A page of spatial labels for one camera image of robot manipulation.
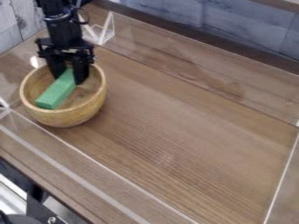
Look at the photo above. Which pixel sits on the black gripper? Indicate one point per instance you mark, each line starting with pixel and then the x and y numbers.
pixel 65 45

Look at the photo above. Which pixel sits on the green rectangular block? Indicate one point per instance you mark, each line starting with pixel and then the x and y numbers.
pixel 57 91

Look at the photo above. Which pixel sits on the wooden bowl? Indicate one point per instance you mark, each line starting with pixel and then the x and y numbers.
pixel 79 107

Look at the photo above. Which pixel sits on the clear acrylic corner bracket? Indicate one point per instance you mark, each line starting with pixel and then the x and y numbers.
pixel 99 34

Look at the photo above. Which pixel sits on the clear acrylic enclosure wall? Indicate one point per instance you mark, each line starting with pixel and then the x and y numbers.
pixel 194 144

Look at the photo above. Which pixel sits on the black metal table bracket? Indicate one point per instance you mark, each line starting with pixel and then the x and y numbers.
pixel 37 210

